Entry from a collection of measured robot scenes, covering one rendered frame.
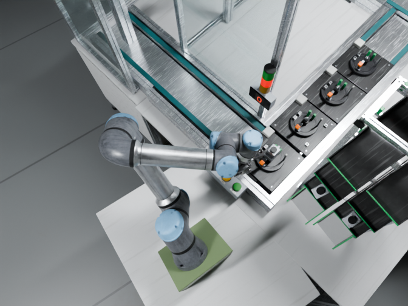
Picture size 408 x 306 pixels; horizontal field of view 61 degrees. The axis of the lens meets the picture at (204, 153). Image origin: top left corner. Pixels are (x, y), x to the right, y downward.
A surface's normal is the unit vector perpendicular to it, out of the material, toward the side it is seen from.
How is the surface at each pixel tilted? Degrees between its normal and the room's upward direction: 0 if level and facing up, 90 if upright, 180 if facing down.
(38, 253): 0
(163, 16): 0
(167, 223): 35
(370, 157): 25
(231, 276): 0
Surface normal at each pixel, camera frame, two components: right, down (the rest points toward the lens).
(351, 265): -0.03, -0.35
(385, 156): -0.37, -0.08
